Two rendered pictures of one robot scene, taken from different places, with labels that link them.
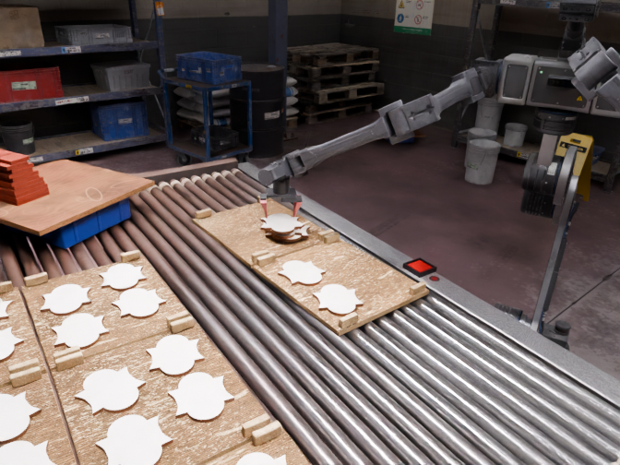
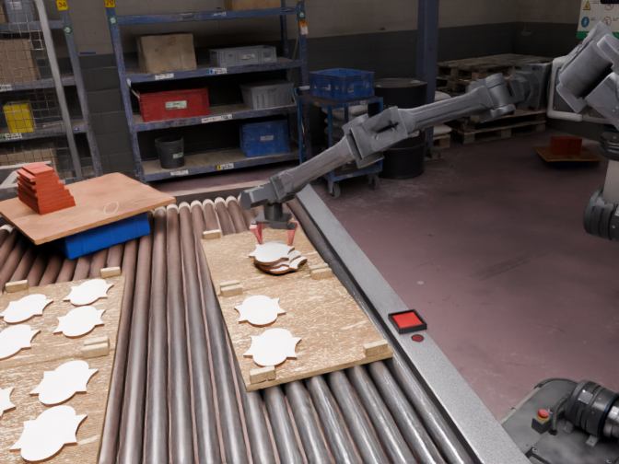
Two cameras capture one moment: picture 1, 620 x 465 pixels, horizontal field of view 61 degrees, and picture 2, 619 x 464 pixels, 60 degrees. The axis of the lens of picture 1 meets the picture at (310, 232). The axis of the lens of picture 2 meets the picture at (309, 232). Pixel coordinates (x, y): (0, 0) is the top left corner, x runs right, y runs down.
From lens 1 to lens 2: 0.65 m
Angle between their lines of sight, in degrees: 21
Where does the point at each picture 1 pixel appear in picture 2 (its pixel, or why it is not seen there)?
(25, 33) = (181, 57)
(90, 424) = not seen: outside the picture
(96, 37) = (242, 58)
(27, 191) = (51, 202)
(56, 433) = not seen: outside the picture
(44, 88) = (193, 107)
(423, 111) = (388, 128)
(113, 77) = (256, 96)
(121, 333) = (41, 351)
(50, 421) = not seen: outside the picture
